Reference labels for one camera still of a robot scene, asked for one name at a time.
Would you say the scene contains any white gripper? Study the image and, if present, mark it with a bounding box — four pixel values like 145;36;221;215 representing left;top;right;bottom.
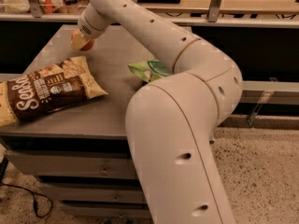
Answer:
69;3;113;52

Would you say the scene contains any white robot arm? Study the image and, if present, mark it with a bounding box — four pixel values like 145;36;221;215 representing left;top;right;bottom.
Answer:
78;0;242;224

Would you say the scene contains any brown Sea Salt chip bag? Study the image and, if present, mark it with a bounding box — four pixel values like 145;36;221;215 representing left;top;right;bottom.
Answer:
0;56;107;127

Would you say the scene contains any green snack bag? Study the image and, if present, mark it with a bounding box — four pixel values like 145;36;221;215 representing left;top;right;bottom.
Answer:
128;59;172;83

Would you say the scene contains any grey drawer cabinet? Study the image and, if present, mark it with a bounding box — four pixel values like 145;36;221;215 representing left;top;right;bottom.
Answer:
0;24;216;221

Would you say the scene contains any top grey drawer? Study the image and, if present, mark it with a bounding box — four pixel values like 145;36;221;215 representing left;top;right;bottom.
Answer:
5;150;136;179

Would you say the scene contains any grey drawer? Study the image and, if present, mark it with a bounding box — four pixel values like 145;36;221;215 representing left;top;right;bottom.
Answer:
5;150;136;179
59;202;151;219
38;183;146;203

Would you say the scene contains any middle grey drawer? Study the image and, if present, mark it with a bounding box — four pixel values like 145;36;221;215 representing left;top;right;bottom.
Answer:
38;183;146;203

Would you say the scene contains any bottom grey drawer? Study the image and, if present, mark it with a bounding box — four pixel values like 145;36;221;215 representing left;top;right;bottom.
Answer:
59;202;151;219

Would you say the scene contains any left metal railing post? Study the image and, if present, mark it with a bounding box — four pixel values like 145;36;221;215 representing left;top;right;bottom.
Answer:
28;0;44;18

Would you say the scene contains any metal railing post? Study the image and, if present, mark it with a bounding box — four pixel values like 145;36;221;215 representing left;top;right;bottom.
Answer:
207;0;221;22
28;0;44;18

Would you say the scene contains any right metal railing post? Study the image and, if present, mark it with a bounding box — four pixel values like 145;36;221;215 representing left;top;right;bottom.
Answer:
207;0;221;22

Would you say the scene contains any black floor cable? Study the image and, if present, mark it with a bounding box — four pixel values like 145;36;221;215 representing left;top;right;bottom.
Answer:
0;181;54;219

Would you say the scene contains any clear acrylic bracket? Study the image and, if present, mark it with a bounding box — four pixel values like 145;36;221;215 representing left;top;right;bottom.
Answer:
247;91;274;128

